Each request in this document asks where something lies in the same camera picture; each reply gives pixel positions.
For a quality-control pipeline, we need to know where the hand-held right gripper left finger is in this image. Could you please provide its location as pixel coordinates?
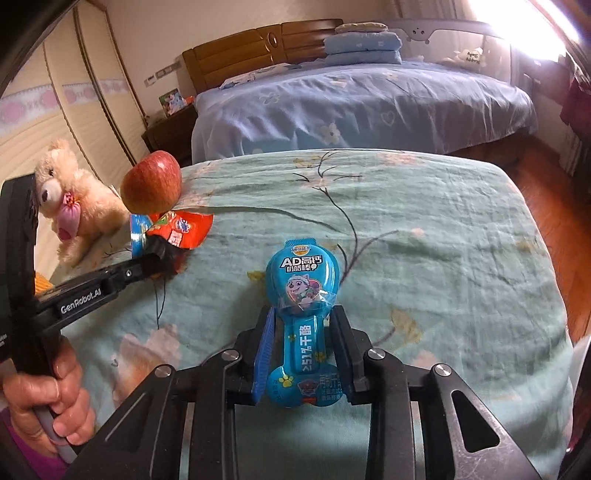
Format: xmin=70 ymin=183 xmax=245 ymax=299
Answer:
xmin=62 ymin=305 xmax=278 ymax=480

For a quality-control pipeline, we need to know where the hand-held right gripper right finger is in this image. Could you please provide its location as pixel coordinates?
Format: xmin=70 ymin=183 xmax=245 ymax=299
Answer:
xmin=330 ymin=305 xmax=543 ymax=480

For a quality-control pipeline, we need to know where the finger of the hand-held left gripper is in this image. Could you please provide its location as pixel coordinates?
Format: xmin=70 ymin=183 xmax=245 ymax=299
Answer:
xmin=104 ymin=237 xmax=185 ymax=292

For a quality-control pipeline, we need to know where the orange wrapper with blue edge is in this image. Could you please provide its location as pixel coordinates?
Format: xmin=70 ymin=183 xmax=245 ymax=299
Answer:
xmin=128 ymin=210 xmax=214 ymax=259

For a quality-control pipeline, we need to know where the blue snack wrapper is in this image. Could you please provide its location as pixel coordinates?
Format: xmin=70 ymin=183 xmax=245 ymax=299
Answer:
xmin=254 ymin=236 xmax=342 ymax=411

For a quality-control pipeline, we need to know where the person's left hand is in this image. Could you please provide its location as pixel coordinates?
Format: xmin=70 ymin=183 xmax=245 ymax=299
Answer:
xmin=0 ymin=337 xmax=95 ymax=446

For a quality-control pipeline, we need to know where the cream teddy bear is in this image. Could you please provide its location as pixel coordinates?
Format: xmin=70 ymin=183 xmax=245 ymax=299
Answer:
xmin=36 ymin=138 xmax=130 ymax=268

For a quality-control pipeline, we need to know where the red yellow apple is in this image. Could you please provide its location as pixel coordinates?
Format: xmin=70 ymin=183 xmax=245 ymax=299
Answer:
xmin=120 ymin=150 xmax=182 ymax=215

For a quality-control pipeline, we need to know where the teal floral bedsheet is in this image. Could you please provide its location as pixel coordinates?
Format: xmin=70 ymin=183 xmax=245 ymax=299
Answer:
xmin=34 ymin=150 xmax=575 ymax=480

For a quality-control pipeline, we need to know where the dark wooden nightstand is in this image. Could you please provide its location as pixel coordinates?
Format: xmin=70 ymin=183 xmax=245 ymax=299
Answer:
xmin=141 ymin=104 xmax=199 ymax=167

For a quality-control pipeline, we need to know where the person's purple garment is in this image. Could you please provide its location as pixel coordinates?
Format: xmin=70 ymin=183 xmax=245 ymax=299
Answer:
xmin=0 ymin=411 xmax=70 ymax=480

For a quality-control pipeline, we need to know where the cream sliding wardrobe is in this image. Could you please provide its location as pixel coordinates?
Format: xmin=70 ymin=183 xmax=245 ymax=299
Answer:
xmin=0 ymin=0 xmax=151 ymax=282

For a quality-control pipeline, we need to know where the white printed pillow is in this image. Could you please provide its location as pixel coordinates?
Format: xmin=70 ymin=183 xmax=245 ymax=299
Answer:
xmin=219 ymin=65 xmax=303 ymax=90

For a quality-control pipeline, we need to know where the wooden headboard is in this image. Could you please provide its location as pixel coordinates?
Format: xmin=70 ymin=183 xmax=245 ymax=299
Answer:
xmin=182 ymin=18 xmax=345 ymax=93

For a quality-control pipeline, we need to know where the bed with blue sheet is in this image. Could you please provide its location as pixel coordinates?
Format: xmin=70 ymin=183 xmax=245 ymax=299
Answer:
xmin=191 ymin=60 xmax=540 ymax=162

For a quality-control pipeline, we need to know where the white plush toy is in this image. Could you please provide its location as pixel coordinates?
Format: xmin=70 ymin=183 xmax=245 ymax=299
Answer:
xmin=438 ymin=46 xmax=486 ymax=69

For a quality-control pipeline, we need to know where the grey green small pillow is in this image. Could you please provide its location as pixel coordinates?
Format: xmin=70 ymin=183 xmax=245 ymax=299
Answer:
xmin=335 ymin=22 xmax=392 ymax=37

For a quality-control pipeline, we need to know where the dark red cloth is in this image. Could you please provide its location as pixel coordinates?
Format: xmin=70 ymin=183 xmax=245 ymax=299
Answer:
xmin=561 ymin=76 xmax=591 ymax=134

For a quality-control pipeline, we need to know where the bright window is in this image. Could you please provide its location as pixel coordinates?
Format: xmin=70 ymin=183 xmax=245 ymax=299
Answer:
xmin=485 ymin=0 xmax=573 ymax=51

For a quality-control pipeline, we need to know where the small photo frame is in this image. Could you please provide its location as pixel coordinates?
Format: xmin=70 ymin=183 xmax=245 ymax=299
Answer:
xmin=158 ymin=89 xmax=182 ymax=116

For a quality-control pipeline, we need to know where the grey bed rail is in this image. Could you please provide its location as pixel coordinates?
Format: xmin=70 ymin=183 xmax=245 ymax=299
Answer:
xmin=399 ymin=18 xmax=522 ymax=84

